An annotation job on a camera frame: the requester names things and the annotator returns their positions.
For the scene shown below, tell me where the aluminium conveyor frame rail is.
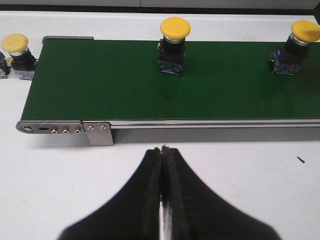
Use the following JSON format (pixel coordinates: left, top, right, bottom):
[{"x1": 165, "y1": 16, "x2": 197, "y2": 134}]
[{"x1": 15, "y1": 35, "x2": 320, "y2": 147}]

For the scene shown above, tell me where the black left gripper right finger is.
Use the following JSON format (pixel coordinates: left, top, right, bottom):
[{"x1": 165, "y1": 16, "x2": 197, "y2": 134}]
[{"x1": 162, "y1": 146, "x2": 280, "y2": 240}]

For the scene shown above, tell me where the grey stone counter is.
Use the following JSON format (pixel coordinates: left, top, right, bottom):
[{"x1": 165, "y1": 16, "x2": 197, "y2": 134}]
[{"x1": 0, "y1": 0, "x2": 319, "y2": 15}]

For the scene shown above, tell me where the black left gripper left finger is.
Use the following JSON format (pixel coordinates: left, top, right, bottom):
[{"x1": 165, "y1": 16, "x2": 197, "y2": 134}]
[{"x1": 59, "y1": 148, "x2": 162, "y2": 240}]

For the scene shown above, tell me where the dark red mushroom push button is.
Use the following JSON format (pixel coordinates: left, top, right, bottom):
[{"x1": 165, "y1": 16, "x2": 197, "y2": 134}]
[{"x1": 0, "y1": 52, "x2": 11, "y2": 79}]

